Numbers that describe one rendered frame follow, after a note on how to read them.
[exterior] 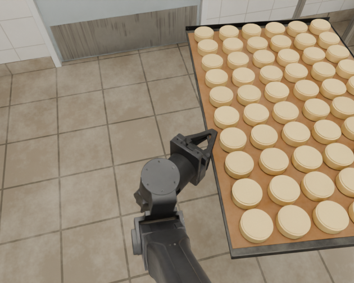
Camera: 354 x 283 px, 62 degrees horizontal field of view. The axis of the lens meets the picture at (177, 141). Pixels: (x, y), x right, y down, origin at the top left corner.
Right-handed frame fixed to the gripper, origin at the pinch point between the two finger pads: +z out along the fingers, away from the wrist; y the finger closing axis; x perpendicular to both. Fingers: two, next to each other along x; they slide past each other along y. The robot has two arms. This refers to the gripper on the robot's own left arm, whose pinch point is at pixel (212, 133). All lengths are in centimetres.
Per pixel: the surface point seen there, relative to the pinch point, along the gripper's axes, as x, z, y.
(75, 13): -142, 61, 57
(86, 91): -120, 39, 95
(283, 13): -52, 177, 77
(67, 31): -147, 54, 68
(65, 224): -59, -28, 98
